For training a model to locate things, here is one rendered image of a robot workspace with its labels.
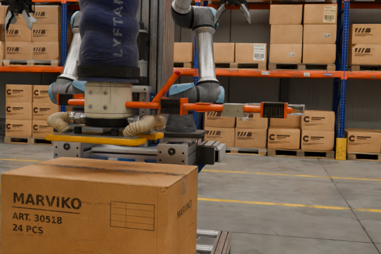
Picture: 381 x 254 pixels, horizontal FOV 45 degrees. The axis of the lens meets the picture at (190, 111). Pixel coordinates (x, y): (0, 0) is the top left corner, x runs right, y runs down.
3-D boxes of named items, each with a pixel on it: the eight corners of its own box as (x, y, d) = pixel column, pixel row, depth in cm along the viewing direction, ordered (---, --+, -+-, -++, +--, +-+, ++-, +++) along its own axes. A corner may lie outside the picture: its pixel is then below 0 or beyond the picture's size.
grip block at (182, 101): (157, 114, 159) (157, 97, 159) (166, 113, 169) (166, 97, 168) (181, 115, 157) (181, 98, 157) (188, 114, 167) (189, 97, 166)
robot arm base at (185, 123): (168, 128, 232) (169, 109, 232) (198, 130, 230) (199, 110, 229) (161, 131, 218) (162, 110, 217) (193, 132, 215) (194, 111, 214)
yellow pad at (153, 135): (72, 135, 178) (72, 122, 178) (84, 132, 188) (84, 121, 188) (155, 140, 170) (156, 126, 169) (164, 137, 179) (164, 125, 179)
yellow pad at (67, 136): (44, 140, 160) (44, 126, 160) (59, 137, 170) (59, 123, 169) (136, 146, 151) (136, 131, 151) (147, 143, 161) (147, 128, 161)
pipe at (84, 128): (47, 129, 162) (47, 113, 161) (82, 124, 186) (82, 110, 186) (139, 134, 153) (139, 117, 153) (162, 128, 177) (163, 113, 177)
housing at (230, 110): (221, 117, 155) (222, 103, 155) (225, 115, 162) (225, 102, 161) (242, 117, 153) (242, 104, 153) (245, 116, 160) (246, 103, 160)
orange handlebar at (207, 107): (39, 106, 173) (39, 96, 173) (78, 104, 202) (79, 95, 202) (292, 116, 149) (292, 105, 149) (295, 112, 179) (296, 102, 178)
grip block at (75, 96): (56, 105, 199) (56, 93, 199) (66, 104, 207) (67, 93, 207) (73, 105, 197) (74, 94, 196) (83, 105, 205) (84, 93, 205)
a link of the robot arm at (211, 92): (190, 112, 229) (184, 11, 242) (219, 113, 233) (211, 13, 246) (197, 106, 217) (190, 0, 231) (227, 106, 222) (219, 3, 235)
